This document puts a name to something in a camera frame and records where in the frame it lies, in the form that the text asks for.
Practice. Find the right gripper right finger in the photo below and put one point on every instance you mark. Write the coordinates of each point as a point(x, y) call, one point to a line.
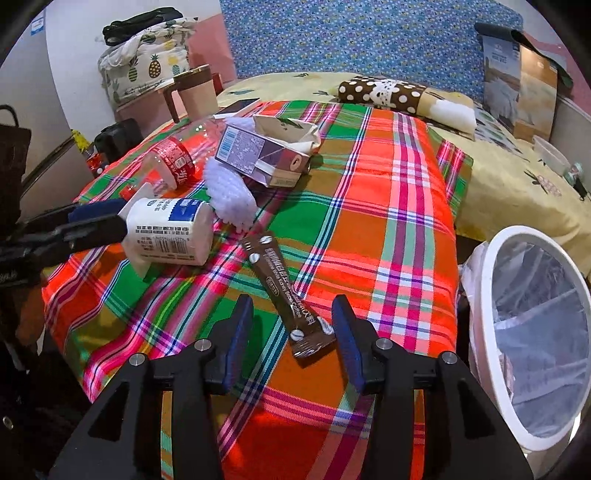
point(356, 338)

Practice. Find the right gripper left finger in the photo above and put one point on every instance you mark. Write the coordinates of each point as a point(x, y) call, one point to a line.
point(229, 338)

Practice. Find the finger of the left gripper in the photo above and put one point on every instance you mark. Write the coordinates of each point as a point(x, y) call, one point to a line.
point(71, 213)
point(55, 246)

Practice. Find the brown coffee sachet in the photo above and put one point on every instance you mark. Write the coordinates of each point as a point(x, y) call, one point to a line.
point(309, 335)

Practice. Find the white blue yogurt cup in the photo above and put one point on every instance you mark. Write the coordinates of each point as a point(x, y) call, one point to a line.
point(176, 231)

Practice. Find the white round trash bin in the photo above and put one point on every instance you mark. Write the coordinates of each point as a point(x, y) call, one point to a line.
point(529, 337)

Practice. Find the silver refrigerator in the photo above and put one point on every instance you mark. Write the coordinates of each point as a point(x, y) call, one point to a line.
point(55, 169)

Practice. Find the black bag on floor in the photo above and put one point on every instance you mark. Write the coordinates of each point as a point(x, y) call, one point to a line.
point(116, 140)

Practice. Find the plaid colourful blanket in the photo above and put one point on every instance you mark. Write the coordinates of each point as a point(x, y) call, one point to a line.
point(374, 220)

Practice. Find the clear red-label plastic bottle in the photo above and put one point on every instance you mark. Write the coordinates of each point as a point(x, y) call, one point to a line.
point(177, 160)

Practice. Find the pink storage box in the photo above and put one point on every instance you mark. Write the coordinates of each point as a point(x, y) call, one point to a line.
point(149, 110)

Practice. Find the beige brown lidded mug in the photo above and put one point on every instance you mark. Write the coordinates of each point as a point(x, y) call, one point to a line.
point(196, 90)

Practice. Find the pineapple print folded quilt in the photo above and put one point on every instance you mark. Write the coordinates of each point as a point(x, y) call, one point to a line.
point(146, 60)

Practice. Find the black clothing bundle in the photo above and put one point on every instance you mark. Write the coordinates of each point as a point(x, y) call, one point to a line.
point(120, 31)

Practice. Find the white smartphone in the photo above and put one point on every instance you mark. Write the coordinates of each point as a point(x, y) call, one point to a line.
point(238, 108)

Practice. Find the purple milk carton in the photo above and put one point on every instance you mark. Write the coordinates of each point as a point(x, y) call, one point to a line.
point(273, 151)

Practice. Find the yellow pineapple bed sheet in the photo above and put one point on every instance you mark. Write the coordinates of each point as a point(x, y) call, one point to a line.
point(504, 189)

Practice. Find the brown polka dot pillow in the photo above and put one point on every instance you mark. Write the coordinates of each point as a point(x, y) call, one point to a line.
point(450, 109)

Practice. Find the white bowl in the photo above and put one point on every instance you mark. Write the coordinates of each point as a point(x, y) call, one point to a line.
point(551, 156)

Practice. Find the small green bottle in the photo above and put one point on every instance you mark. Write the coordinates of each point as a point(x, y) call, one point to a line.
point(574, 174)

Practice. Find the white bed side panel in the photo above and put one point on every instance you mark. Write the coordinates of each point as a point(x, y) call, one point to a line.
point(571, 132)

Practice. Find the blue patterned headboard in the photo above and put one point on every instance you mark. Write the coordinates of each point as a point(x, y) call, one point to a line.
point(432, 42)

